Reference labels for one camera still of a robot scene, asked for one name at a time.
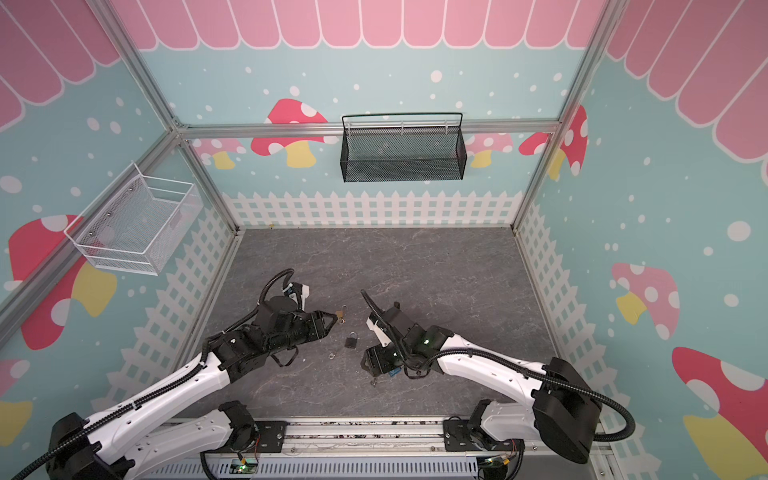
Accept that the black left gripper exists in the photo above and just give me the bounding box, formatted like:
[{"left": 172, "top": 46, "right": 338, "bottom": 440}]
[{"left": 266, "top": 310, "right": 338, "bottom": 356}]

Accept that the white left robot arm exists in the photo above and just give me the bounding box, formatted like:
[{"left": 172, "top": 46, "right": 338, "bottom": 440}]
[{"left": 42, "top": 295, "right": 338, "bottom": 479}]

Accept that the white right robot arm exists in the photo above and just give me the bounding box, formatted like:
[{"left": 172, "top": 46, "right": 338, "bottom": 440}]
[{"left": 361, "top": 319, "right": 602, "bottom": 464}]

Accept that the black padlock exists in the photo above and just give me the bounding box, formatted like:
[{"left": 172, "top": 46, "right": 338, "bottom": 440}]
[{"left": 344, "top": 332, "right": 358, "bottom": 350}]

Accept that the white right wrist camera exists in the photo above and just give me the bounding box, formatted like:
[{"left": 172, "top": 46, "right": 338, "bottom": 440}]
[{"left": 366, "top": 318, "right": 392, "bottom": 347}]

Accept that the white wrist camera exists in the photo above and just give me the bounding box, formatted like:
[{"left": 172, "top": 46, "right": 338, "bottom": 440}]
[
  {"left": 283, "top": 282, "right": 310, "bottom": 310},
  {"left": 366, "top": 318, "right": 392, "bottom": 347}
]

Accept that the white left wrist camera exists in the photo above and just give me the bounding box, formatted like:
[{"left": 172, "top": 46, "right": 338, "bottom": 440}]
[{"left": 283, "top": 282, "right": 310, "bottom": 310}]

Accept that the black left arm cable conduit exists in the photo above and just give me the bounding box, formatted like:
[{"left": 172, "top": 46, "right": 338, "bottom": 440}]
[{"left": 8, "top": 268, "right": 296, "bottom": 480}]

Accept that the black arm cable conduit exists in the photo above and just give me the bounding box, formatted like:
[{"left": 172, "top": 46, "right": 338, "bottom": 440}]
[
  {"left": 359, "top": 289, "right": 637, "bottom": 444},
  {"left": 8, "top": 268, "right": 296, "bottom": 480}
]

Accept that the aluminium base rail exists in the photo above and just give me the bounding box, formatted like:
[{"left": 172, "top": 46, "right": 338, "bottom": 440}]
[{"left": 148, "top": 416, "right": 615, "bottom": 479}]

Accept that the black wire basket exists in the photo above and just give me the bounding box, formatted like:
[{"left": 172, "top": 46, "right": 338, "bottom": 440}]
[{"left": 340, "top": 112, "right": 468, "bottom": 183}]

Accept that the white wire basket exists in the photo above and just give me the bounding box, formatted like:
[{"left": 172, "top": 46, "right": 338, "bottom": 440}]
[{"left": 64, "top": 164, "right": 204, "bottom": 276}]

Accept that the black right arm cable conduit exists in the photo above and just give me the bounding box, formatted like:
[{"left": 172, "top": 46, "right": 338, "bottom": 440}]
[{"left": 359, "top": 289, "right": 637, "bottom": 444}]

